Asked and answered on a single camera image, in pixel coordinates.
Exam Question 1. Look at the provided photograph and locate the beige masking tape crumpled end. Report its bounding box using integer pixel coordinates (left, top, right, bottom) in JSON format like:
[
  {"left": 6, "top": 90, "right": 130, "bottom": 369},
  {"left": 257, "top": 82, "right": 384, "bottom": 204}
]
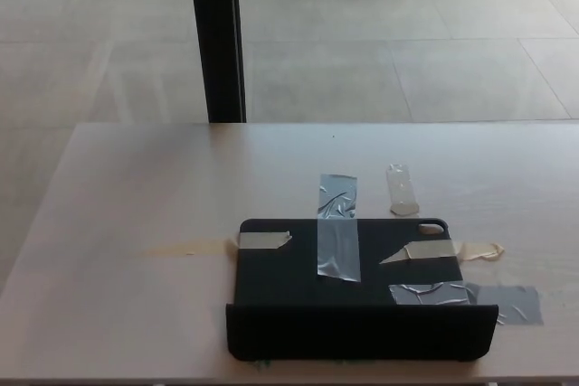
[{"left": 378, "top": 240, "right": 506, "bottom": 265}]

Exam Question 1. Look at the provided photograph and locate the long grey duct tape strip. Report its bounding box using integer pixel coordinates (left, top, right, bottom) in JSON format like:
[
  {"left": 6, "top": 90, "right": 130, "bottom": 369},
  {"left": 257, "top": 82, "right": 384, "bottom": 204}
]
[{"left": 315, "top": 173, "right": 362, "bottom": 283}]

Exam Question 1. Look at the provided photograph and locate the clear plastic tape strip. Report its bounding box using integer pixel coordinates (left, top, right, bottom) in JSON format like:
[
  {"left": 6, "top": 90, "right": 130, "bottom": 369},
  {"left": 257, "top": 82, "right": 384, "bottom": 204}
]
[{"left": 384, "top": 163, "right": 420, "bottom": 217}]

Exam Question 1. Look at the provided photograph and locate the wide grey duct tape strip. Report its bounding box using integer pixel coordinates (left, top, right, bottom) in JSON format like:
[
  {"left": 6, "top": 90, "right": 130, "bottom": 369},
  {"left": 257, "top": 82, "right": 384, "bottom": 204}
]
[{"left": 387, "top": 281, "right": 545, "bottom": 326}]

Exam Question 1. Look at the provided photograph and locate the black folding tablet cover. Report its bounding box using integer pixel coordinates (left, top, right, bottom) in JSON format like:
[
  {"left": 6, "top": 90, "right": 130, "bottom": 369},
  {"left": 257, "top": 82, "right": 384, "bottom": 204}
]
[{"left": 224, "top": 217, "right": 499, "bottom": 362}]

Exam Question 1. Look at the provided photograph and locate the beige masking tape flat strip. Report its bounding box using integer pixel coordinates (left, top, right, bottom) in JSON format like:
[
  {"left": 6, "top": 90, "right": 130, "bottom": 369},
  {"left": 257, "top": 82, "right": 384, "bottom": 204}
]
[{"left": 135, "top": 231, "right": 293, "bottom": 258}]

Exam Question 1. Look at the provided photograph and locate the black vertical window frame post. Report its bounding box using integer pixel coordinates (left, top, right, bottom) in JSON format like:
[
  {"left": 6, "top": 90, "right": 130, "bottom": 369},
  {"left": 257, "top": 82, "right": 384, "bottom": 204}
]
[{"left": 187, "top": 0, "right": 248, "bottom": 124}]

